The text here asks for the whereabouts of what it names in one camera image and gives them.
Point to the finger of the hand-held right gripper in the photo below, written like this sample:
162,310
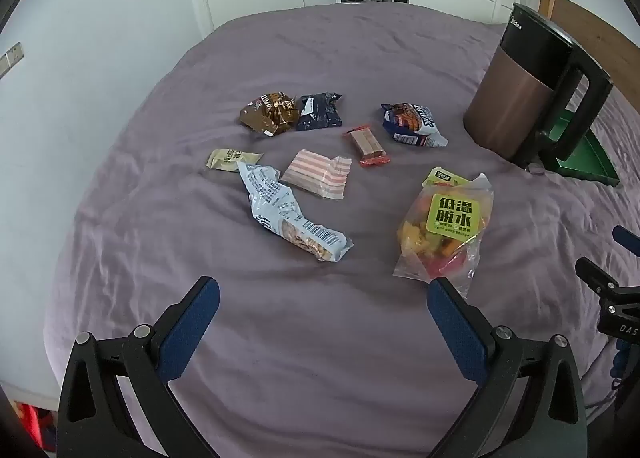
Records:
594,274
627,239

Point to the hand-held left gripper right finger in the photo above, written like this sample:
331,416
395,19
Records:
457,333

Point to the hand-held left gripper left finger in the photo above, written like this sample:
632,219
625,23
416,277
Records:
190,328

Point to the green tray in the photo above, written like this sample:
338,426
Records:
585,157

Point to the clear dried fruit bag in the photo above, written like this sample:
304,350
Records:
440,233

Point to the long white blue snack packet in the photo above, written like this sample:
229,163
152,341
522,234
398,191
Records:
272,198

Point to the small beige snack packet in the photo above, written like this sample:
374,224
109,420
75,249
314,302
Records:
230,159

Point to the pink striped snack packet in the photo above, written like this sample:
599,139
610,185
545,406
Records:
312,172

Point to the red wafer bar packet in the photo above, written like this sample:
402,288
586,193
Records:
365,145

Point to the blue orange snack packet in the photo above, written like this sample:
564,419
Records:
410,122

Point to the brown gold snack packet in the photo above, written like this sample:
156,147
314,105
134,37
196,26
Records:
267,112

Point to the dark navy snack packet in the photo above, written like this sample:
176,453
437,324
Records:
317,112

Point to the brown black electric kettle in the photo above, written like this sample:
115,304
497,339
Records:
505,102

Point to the red plastic object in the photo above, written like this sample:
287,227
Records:
30,423

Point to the wooden headboard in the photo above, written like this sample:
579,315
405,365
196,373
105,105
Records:
600,27

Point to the purple bed sheet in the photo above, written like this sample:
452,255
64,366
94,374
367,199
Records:
325,62

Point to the beige wall switch plate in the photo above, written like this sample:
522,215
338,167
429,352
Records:
5,63
16,51

